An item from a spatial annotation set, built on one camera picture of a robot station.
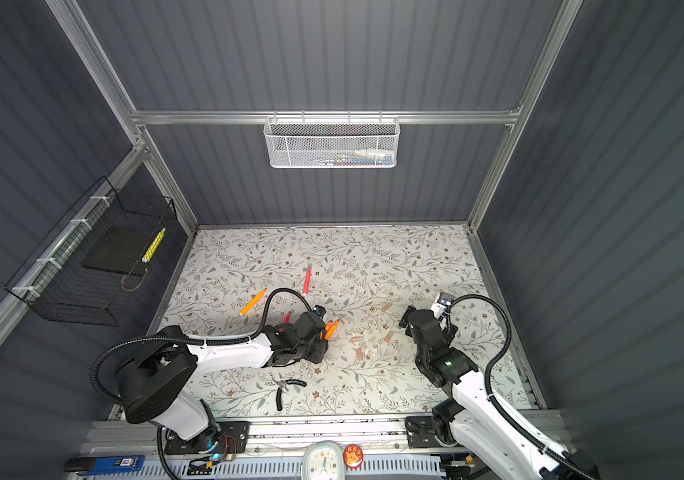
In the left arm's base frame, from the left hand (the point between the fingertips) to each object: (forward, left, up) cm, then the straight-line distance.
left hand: (323, 345), depth 88 cm
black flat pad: (+16, +49, +28) cm, 59 cm away
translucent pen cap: (+2, -20, -1) cm, 20 cm away
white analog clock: (-29, 0, +2) cm, 29 cm away
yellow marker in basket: (+15, +43, +28) cm, 53 cm away
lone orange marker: (+18, +22, 0) cm, 29 cm away
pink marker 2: (+10, +12, -1) cm, 16 cm away
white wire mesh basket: (+79, -5, +21) cm, 82 cm away
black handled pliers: (-12, +12, -1) cm, 17 cm away
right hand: (+2, -30, +12) cm, 32 cm away
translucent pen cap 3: (-3, -11, -1) cm, 11 cm away
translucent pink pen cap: (+12, -21, 0) cm, 24 cm away
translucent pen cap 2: (+2, -10, 0) cm, 10 cm away
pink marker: (+25, +6, 0) cm, 25 cm away
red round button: (-28, -7, 0) cm, 29 cm away
